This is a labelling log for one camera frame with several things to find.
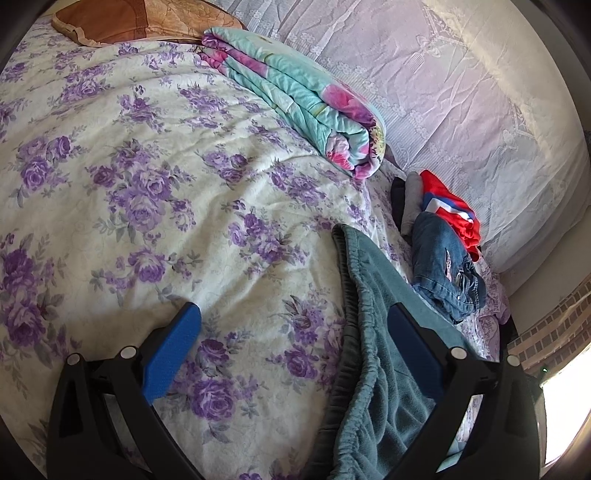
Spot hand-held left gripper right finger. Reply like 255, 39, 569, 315
383, 302, 541, 480

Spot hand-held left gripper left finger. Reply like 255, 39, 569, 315
46, 302, 204, 480

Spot teal fleece pants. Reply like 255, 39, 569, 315
302, 223, 490, 480

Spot blue denim jeans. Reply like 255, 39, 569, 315
410, 211, 486, 324

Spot brick building outside window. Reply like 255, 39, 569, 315
508, 286, 591, 374

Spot grey garment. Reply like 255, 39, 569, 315
400, 174, 424, 238

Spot red garment with striped trim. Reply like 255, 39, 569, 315
419, 169, 482, 261

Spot dark garment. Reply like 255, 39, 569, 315
392, 178, 409, 217

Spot purple floral bedsheet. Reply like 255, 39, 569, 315
0, 18, 513, 480

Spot folded teal pink floral quilt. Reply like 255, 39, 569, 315
199, 26, 387, 181

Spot brown patterned pillow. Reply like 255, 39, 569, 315
52, 0, 245, 47

